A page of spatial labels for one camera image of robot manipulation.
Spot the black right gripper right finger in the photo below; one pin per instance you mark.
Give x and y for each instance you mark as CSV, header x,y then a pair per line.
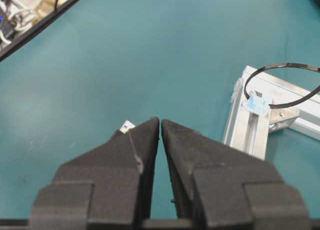
x,y
227,189

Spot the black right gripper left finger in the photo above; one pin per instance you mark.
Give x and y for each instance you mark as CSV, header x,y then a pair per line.
x,y
107,188

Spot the black zip tie loop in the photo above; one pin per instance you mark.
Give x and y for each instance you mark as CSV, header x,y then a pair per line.
x,y
280,66

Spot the aluminium extrusion frame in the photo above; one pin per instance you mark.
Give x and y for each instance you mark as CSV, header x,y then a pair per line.
x,y
248,132

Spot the black table edge rail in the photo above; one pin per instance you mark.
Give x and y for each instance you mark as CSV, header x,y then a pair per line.
x,y
35,30

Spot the clutter of white cables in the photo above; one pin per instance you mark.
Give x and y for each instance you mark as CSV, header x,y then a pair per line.
x,y
18,16

